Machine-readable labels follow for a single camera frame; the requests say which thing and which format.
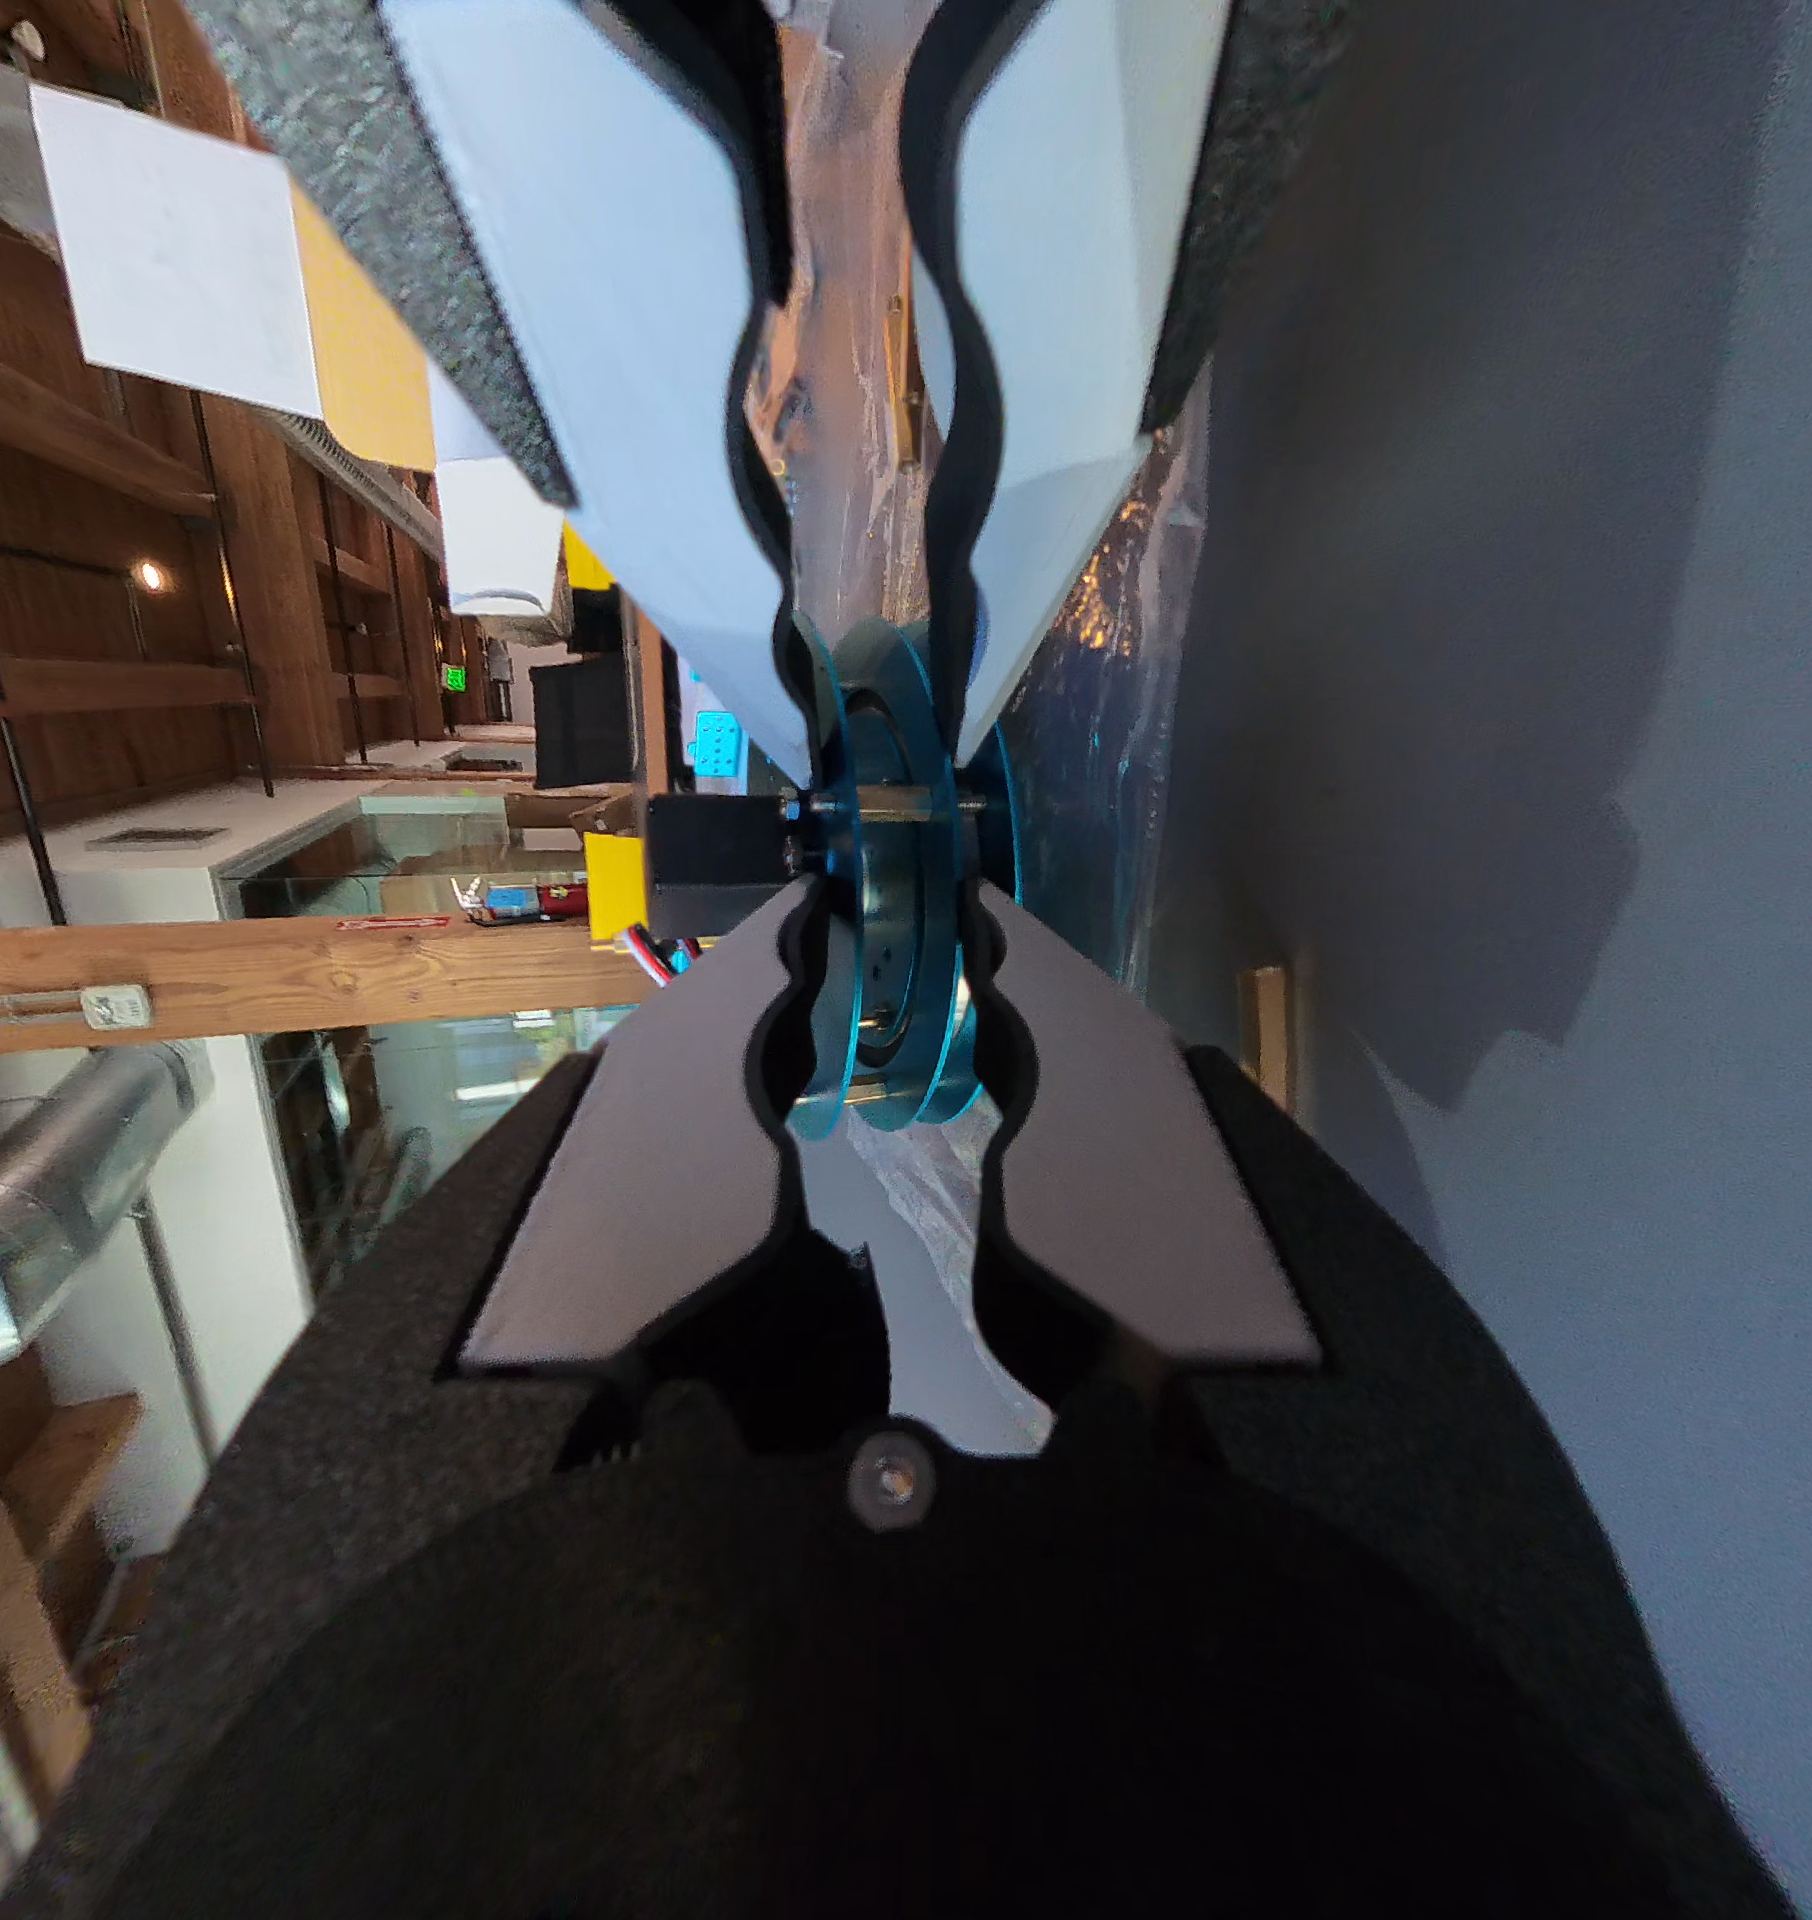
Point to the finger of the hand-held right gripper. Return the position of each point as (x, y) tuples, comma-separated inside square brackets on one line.
[(1070, 226), (605, 300)]

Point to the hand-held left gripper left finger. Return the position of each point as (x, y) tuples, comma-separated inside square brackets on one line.
[(635, 1201)]

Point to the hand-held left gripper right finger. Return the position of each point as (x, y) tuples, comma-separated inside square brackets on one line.
[(1145, 1201)]

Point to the black servo motor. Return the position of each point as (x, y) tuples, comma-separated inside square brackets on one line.
[(710, 864)]

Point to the blue round turntable base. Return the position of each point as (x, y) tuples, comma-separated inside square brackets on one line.
[(847, 840)]

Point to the grey desk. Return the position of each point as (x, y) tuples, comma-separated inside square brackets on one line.
[(1595, 749)]

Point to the orange cardboard box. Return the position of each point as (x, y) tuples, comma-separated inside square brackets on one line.
[(367, 344)]

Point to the yellow box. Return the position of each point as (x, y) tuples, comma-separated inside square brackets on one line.
[(614, 888)]

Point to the clear plastic bag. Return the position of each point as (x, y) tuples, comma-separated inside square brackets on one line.
[(1115, 721)]

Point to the silver air duct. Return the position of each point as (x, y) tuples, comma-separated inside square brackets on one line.
[(67, 1186)]

